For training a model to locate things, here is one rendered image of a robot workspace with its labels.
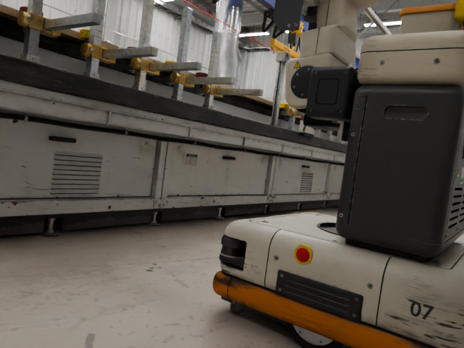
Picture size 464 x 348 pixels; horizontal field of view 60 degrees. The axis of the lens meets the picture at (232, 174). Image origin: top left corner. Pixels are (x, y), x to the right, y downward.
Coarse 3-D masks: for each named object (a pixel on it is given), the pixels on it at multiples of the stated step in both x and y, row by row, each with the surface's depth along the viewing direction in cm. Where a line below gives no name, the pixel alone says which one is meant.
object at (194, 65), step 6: (150, 66) 181; (156, 66) 179; (162, 66) 176; (168, 66) 174; (174, 66) 172; (180, 66) 170; (186, 66) 168; (192, 66) 166; (198, 66) 166; (132, 72) 190
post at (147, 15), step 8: (144, 0) 178; (152, 0) 178; (144, 8) 178; (152, 8) 179; (144, 16) 178; (152, 16) 180; (144, 24) 178; (144, 32) 178; (144, 40) 178; (136, 72) 180; (144, 72) 180; (136, 80) 180; (144, 80) 181
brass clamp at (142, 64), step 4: (132, 60) 178; (136, 60) 176; (140, 60) 177; (144, 60) 179; (132, 64) 178; (136, 64) 176; (140, 64) 176; (144, 64) 179; (148, 64) 181; (136, 68) 178; (140, 68) 177; (144, 68) 179; (148, 68) 181; (148, 72) 183; (152, 72) 183; (156, 72) 185
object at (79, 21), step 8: (72, 16) 130; (80, 16) 128; (88, 16) 125; (96, 16) 125; (48, 24) 139; (56, 24) 136; (64, 24) 133; (72, 24) 130; (80, 24) 129; (88, 24) 128; (96, 24) 127
